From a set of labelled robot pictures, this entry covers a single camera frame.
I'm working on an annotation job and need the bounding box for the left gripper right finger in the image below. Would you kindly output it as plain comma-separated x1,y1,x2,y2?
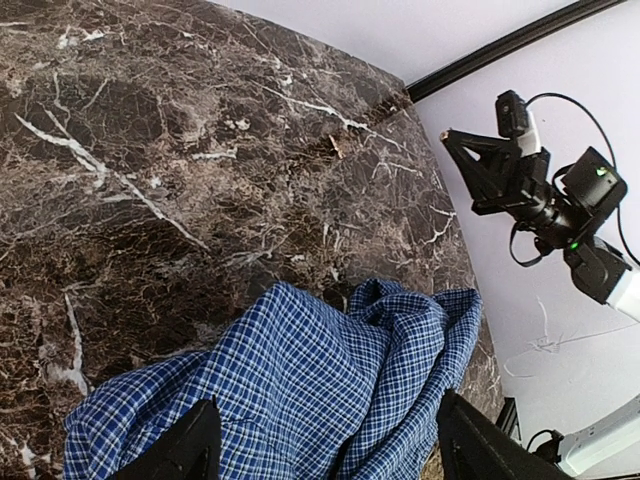
437,390,569,480

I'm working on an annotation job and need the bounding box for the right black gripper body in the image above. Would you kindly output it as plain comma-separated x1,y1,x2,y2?
472,148,551,218

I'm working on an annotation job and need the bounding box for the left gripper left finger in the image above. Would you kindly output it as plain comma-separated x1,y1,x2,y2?
112,397,222,480

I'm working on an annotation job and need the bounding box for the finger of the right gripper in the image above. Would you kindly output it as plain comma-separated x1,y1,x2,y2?
447,142,505,200
440,129,520,155

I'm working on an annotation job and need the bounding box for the blue checkered shirt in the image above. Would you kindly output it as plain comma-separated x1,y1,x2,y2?
63,279,482,479

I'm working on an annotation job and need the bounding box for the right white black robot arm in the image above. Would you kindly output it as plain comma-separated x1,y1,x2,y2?
440,130,639,319

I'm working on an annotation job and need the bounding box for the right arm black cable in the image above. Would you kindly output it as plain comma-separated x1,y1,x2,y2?
508,91,640,269

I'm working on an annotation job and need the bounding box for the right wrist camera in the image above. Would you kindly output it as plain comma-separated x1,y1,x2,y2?
495,90,542,156

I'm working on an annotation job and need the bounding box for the right black frame post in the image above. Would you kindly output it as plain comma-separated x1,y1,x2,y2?
407,0,625,104

